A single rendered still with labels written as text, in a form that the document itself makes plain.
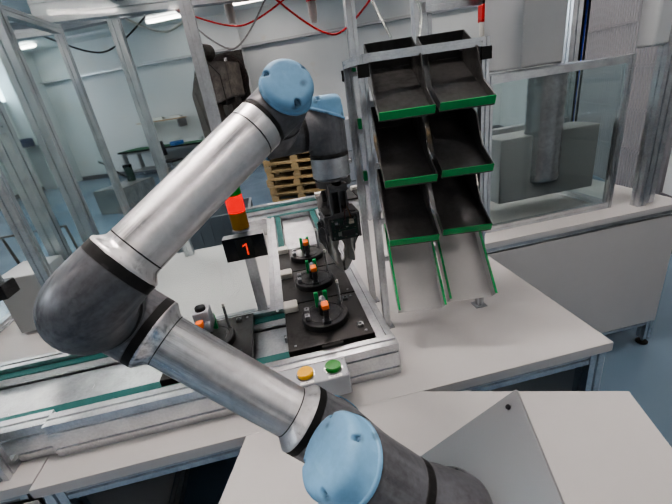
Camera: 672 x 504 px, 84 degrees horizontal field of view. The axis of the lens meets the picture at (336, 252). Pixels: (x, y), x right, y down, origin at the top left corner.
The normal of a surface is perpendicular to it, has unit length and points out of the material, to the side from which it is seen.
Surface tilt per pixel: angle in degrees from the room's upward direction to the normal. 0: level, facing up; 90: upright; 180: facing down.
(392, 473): 49
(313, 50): 90
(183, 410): 90
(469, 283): 45
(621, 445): 0
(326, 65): 90
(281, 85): 63
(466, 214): 25
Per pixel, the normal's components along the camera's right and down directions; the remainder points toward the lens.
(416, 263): -0.09, -0.36
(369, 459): 0.45, -0.51
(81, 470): -0.14, -0.91
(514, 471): -0.80, -0.58
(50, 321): -0.27, 0.26
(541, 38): 0.18, 0.37
